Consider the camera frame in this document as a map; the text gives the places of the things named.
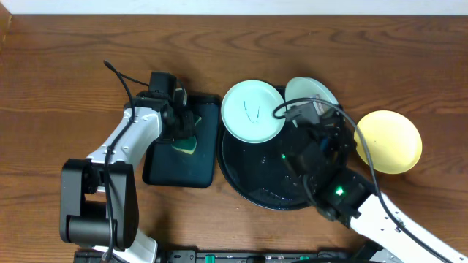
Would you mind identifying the mint plate with curved mark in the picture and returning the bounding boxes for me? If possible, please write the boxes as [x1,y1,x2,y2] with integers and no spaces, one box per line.
[221,80,285,144]

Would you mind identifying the green yellow sponge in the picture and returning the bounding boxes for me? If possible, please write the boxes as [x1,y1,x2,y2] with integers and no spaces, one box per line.
[171,115,202,155]

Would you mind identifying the black camera cable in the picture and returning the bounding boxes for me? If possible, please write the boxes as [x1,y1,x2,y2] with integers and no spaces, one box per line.
[272,96,454,263]
[103,60,153,263]

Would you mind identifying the mint plate with straight mark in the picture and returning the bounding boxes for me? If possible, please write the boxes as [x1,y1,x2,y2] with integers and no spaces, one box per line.
[284,77,339,104]

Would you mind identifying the black left camera cable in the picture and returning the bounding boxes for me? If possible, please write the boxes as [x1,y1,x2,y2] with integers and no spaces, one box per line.
[103,60,153,263]

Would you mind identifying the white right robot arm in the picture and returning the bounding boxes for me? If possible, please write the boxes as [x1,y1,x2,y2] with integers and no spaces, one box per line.
[282,107,467,262]

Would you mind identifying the rectangular black tray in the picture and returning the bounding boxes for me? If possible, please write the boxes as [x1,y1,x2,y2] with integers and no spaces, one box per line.
[142,94,221,188]

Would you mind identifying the black right camera cable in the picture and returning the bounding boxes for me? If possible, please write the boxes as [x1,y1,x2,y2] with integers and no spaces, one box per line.
[272,96,454,263]

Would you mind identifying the yellow plate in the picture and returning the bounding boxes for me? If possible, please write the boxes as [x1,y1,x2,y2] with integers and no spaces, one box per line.
[358,110,423,175]

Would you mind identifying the round black tray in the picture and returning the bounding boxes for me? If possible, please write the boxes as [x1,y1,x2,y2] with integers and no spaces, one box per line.
[216,85,358,212]

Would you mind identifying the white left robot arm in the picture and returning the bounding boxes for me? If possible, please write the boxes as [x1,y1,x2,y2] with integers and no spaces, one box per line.
[59,91,195,262]

